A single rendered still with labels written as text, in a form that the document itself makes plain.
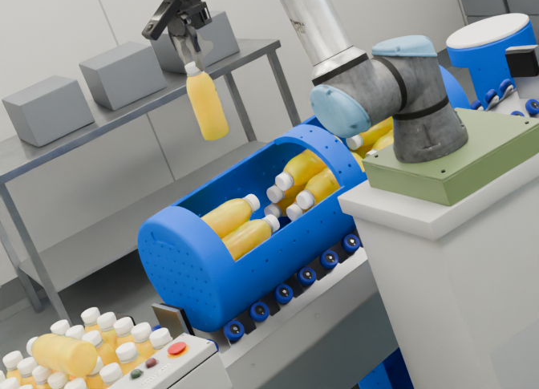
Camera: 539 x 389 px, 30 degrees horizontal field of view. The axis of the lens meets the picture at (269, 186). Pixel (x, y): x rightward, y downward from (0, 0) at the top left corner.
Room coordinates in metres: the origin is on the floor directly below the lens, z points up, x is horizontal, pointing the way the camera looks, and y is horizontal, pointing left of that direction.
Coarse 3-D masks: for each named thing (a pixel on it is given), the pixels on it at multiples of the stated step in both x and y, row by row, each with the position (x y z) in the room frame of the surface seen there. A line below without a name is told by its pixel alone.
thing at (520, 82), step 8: (512, 48) 2.77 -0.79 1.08; (520, 48) 2.74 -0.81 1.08; (528, 48) 2.71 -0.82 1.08; (536, 48) 2.70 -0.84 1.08; (512, 56) 2.74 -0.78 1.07; (520, 56) 2.72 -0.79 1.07; (528, 56) 2.70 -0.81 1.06; (536, 56) 2.70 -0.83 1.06; (512, 64) 2.75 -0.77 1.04; (520, 64) 2.73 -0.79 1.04; (528, 64) 2.70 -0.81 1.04; (536, 64) 2.70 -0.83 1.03; (512, 72) 2.76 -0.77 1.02; (520, 72) 2.73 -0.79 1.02; (528, 72) 2.71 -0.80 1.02; (536, 72) 2.69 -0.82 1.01; (520, 80) 2.76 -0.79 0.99; (528, 80) 2.74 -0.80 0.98; (536, 80) 2.71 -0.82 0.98; (520, 88) 2.77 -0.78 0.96; (528, 88) 2.74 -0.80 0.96; (536, 88) 2.72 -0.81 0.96; (520, 96) 2.77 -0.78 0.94; (528, 96) 2.75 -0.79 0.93; (536, 96) 2.73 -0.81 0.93
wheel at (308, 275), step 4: (300, 268) 2.08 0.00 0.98; (304, 268) 2.08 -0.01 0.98; (308, 268) 2.08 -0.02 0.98; (300, 272) 2.07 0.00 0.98; (304, 272) 2.07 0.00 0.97; (308, 272) 2.07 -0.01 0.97; (312, 272) 2.08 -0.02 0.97; (300, 276) 2.06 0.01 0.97; (304, 276) 2.06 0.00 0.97; (308, 276) 2.07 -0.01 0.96; (312, 276) 2.07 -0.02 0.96; (300, 280) 2.06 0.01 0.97; (304, 280) 2.06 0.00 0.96; (308, 280) 2.06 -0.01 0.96; (312, 280) 2.06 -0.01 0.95; (304, 284) 2.06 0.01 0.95; (308, 284) 2.06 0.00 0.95; (312, 284) 2.06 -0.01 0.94
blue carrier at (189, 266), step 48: (288, 144) 2.38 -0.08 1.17; (336, 144) 2.19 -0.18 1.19; (192, 192) 2.15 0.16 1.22; (240, 192) 2.30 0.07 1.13; (336, 192) 2.11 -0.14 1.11; (144, 240) 2.08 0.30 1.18; (192, 240) 1.94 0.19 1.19; (288, 240) 2.02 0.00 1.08; (336, 240) 2.14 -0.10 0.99; (192, 288) 1.99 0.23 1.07; (240, 288) 1.94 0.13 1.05
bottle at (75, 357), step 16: (48, 336) 1.82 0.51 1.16; (64, 336) 1.80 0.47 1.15; (32, 352) 1.82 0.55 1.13; (48, 352) 1.77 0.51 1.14; (64, 352) 1.73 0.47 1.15; (80, 352) 1.73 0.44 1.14; (96, 352) 1.75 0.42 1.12; (48, 368) 1.80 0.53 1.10; (64, 368) 1.72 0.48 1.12; (80, 368) 1.72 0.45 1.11
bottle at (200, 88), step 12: (204, 72) 2.39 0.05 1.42; (192, 84) 2.37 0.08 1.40; (204, 84) 2.37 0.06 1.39; (192, 96) 2.37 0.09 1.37; (204, 96) 2.36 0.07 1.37; (216, 96) 2.38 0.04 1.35; (204, 108) 2.37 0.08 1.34; (216, 108) 2.37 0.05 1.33; (204, 120) 2.37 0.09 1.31; (216, 120) 2.37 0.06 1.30; (204, 132) 2.38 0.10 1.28; (216, 132) 2.37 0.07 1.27; (228, 132) 2.39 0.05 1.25
